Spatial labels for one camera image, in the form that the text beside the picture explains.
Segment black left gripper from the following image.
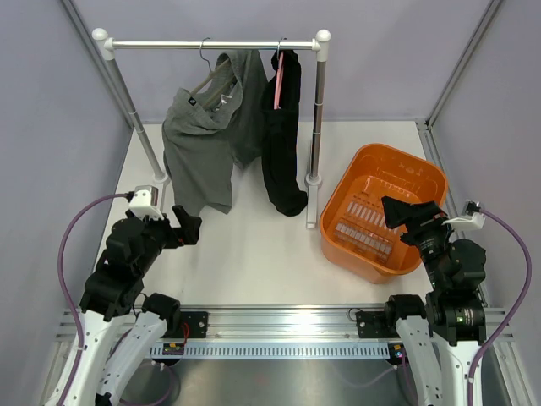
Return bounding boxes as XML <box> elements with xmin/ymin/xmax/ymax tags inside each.
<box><xmin>135</xmin><ymin>205</ymin><xmax>201</xmax><ymax>276</ymax></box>

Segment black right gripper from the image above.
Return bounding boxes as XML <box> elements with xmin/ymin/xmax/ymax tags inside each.
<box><xmin>383</xmin><ymin>195</ymin><xmax>459</xmax><ymax>289</ymax></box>

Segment grey shorts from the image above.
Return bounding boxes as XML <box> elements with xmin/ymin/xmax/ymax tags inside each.
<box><xmin>161</xmin><ymin>50</ymin><xmax>267</xmax><ymax>216</ymax></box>

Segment black shorts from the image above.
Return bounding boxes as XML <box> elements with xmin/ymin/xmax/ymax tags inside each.
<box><xmin>260</xmin><ymin>50</ymin><xmax>308</xmax><ymax>217</ymax></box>

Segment grey clothes hanger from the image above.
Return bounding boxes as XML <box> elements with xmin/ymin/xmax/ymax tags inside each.
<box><xmin>189</xmin><ymin>37</ymin><xmax>237</xmax><ymax>109</ymax></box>

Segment pink clothes hanger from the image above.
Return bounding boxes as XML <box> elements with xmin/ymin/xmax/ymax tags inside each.
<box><xmin>273</xmin><ymin>39</ymin><xmax>284</xmax><ymax>110</ymax></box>

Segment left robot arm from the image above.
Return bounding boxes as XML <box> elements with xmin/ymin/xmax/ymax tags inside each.
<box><xmin>47</xmin><ymin>206</ymin><xmax>202</xmax><ymax>405</ymax></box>

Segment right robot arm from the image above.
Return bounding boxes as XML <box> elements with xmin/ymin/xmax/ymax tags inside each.
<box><xmin>381</xmin><ymin>196</ymin><xmax>487</xmax><ymax>405</ymax></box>

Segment orange plastic laundry basket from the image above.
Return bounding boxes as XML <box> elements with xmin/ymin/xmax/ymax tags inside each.
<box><xmin>320</xmin><ymin>144</ymin><xmax>448</xmax><ymax>284</ymax></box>

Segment white and chrome clothes rack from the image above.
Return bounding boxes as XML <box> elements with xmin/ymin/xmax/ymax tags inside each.
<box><xmin>91</xmin><ymin>28</ymin><xmax>331</xmax><ymax>229</ymax></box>

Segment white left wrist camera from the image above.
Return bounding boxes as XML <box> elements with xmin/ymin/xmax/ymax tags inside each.
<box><xmin>128</xmin><ymin>185</ymin><xmax>164</xmax><ymax>221</ymax></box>

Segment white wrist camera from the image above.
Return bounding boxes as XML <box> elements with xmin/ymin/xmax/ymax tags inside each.
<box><xmin>443</xmin><ymin>200</ymin><xmax>486</xmax><ymax>232</ymax></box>
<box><xmin>128</xmin><ymin>185</ymin><xmax>164</xmax><ymax>221</ymax></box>

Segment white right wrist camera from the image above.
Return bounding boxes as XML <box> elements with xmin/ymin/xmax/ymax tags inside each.
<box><xmin>443</xmin><ymin>200</ymin><xmax>486</xmax><ymax>232</ymax></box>

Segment aluminium mounting rail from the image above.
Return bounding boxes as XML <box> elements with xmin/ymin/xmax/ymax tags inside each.
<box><xmin>54</xmin><ymin>306</ymin><xmax>515</xmax><ymax>343</ymax></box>

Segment white slotted cable duct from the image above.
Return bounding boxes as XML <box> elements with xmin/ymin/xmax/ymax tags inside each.
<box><xmin>147</xmin><ymin>342</ymin><xmax>391</xmax><ymax>359</ymax></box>

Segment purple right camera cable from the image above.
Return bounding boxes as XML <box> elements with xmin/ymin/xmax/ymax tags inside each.
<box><xmin>467</xmin><ymin>206</ymin><xmax>533</xmax><ymax>406</ymax></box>

